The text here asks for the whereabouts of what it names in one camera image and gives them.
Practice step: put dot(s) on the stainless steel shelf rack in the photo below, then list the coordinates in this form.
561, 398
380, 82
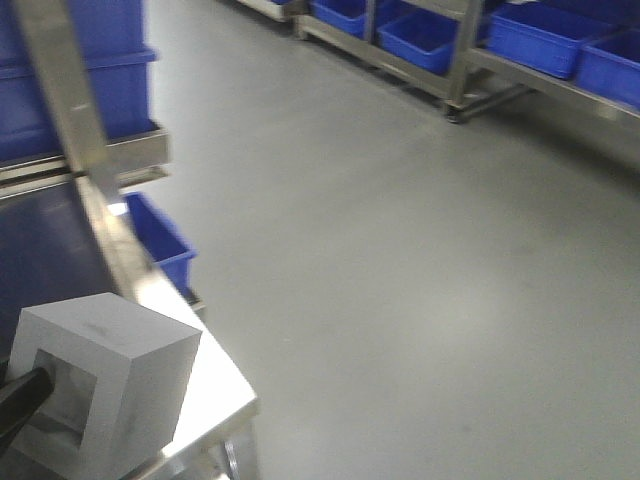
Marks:
122, 161

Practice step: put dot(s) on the blue bin right on shelf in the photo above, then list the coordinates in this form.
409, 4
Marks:
73, 74

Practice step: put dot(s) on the blue bin on distant rack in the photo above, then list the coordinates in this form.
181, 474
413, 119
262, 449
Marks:
354, 17
542, 37
609, 67
423, 38

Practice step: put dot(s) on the blue bin under table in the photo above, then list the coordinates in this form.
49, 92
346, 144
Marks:
162, 239

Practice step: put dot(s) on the gray hollow cube base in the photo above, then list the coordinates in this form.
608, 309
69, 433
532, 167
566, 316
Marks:
120, 373

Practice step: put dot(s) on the distant steel shelf rack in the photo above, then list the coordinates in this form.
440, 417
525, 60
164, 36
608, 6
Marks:
478, 79

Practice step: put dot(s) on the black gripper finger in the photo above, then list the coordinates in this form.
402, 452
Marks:
20, 399

